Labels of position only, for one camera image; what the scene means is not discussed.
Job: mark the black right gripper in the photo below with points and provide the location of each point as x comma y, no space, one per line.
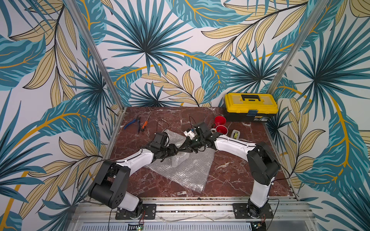
195,143

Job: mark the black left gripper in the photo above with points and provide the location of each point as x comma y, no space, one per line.
173,152

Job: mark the clear bubble wrap sheet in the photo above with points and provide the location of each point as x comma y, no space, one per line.
190,170

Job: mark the red mug black handle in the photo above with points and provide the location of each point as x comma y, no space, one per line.
219,120

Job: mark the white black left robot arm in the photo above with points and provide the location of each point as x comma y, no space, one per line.
111,182

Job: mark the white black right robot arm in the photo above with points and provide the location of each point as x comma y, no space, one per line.
262,163

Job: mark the white mug red inside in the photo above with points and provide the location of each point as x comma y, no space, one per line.
220,129

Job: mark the yellow black plastic toolbox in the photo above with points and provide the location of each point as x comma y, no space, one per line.
249,107

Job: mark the orange handled screwdriver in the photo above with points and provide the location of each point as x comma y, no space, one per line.
142,129

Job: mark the blue handled pliers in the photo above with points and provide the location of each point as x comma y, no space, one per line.
134,121

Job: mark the aluminium front frame rail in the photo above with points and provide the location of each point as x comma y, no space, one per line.
197,214

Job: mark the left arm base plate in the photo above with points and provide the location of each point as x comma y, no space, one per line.
145,211

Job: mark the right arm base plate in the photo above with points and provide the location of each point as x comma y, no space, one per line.
247,210

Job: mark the right aluminium corner post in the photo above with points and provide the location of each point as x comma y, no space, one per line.
303,32

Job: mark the aluminium corner post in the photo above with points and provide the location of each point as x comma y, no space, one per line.
303,32
83,28

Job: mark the left aluminium corner post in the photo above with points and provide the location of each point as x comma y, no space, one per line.
83,28

